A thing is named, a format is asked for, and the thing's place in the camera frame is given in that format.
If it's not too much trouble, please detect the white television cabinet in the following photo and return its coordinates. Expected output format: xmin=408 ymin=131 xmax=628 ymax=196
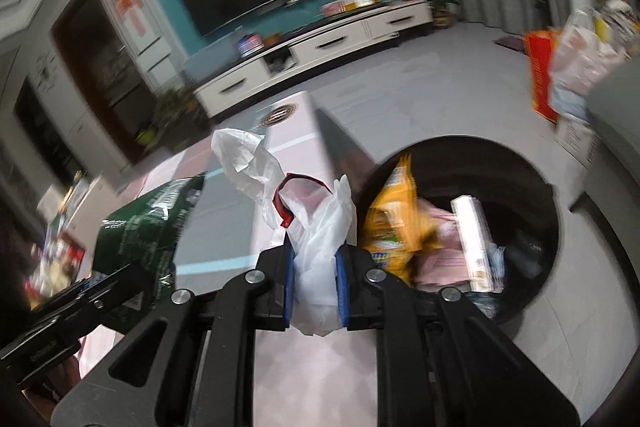
xmin=194 ymin=0 xmax=435 ymax=120

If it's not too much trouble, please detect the grey sofa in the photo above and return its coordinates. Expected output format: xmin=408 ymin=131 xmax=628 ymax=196
xmin=570 ymin=62 xmax=640 ymax=308

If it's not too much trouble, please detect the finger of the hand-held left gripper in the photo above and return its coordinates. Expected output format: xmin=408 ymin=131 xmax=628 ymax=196
xmin=30 ymin=263 xmax=156 ymax=323

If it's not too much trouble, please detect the green snack bag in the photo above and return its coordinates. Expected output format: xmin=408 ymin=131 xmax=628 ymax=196
xmin=95 ymin=174 xmax=207 ymax=333

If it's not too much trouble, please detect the yellow snack bag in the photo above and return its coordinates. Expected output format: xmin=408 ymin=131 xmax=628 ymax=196
xmin=361 ymin=154 xmax=426 ymax=275

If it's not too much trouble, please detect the dark floor mat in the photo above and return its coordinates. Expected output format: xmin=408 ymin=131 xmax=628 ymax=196
xmin=494 ymin=35 xmax=528 ymax=54

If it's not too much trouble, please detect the plaid tablecloth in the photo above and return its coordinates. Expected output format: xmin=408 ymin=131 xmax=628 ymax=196
xmin=75 ymin=91 xmax=381 ymax=427

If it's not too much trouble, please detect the cluster of bottles and jars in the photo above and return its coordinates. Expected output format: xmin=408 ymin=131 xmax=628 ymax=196
xmin=25 ymin=177 xmax=101 ymax=303

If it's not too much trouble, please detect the white plastic bag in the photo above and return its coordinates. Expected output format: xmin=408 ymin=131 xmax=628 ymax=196
xmin=210 ymin=128 xmax=357 ymax=339

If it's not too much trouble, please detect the filled pale plastic bag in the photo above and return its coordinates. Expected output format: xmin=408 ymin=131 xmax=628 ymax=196
xmin=547 ymin=9 xmax=631 ymax=108

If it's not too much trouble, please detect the red shopping bag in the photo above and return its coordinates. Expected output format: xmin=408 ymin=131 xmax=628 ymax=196
xmin=524 ymin=29 xmax=563 ymax=124

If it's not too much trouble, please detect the black plastic bucket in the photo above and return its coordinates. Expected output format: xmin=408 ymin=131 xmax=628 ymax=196
xmin=357 ymin=135 xmax=560 ymax=325

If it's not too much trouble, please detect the long white carton box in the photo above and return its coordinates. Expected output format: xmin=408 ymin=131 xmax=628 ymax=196
xmin=450 ymin=196 xmax=493 ymax=293

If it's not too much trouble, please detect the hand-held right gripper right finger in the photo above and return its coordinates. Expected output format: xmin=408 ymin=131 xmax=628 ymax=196
xmin=335 ymin=244 xmax=581 ymax=427

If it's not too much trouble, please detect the pile of clothes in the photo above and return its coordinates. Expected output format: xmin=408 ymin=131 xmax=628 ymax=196
xmin=595 ymin=0 xmax=638 ymax=38

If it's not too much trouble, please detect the red knot wall ornament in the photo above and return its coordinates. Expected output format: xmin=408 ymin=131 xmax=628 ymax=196
xmin=109 ymin=0 xmax=146 ymax=35

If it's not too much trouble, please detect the small potted plant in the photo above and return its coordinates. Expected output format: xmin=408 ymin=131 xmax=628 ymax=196
xmin=427 ymin=0 xmax=461 ymax=29

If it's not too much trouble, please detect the pink plastic bag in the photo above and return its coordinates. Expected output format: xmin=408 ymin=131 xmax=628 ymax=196
xmin=410 ymin=199 xmax=471 ymax=293

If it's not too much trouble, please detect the bushy plant in dark planter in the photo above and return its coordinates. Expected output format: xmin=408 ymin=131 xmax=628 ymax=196
xmin=150 ymin=87 xmax=211 ymax=138

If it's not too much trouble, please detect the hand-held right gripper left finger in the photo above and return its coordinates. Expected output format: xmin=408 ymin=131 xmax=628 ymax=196
xmin=50 ymin=243 xmax=296 ymax=427

